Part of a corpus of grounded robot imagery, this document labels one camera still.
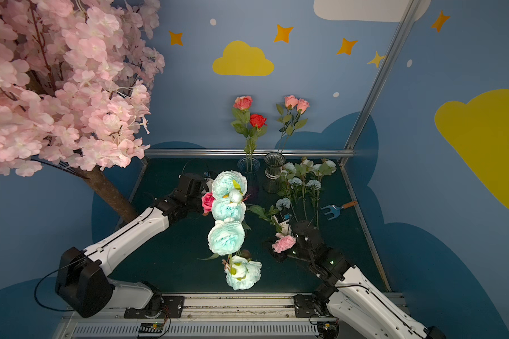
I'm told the blue carnation stem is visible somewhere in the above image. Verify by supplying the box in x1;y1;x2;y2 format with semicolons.
275;198;292;211
279;162;302;220
306;179;322;228

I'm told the clear ribbed glass vase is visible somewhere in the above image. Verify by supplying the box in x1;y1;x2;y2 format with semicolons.
263;152;285;194

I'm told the blue rose stem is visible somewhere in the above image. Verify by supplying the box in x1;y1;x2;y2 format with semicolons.
202;170;247;259
295;157;314;218

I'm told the purple ribbed glass vase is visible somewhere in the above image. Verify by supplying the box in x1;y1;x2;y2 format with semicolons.
237;157;260;203

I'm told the white flower stem blue vase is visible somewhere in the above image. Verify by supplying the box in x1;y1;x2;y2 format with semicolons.
223;256;262;290

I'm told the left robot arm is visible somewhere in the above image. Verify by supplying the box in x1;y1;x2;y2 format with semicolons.
55;173;213;319

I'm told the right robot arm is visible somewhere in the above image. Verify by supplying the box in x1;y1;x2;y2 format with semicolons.
271;217;446;338

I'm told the pink carnation rose stem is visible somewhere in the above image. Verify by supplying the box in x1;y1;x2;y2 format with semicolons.
202;192;216;216

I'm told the red and coral rose stem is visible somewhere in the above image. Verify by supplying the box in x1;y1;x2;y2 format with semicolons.
231;95;268;158

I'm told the pink cherry blossom tree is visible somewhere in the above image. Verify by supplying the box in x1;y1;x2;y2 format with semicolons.
0;1;165;222

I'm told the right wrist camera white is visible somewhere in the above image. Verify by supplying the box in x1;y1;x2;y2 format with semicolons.
279;213;292;236

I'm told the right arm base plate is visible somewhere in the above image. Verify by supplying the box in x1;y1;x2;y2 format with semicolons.
292;294;326;318

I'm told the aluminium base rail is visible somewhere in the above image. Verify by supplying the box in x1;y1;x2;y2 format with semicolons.
53;292;420;339

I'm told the aluminium frame corner post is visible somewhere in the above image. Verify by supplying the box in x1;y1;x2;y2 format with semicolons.
339;0;424;169

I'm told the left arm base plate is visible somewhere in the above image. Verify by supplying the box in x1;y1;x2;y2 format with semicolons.
124;295;185;319

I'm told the aluminium frame back bar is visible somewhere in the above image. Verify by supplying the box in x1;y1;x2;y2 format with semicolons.
143;147;356;160

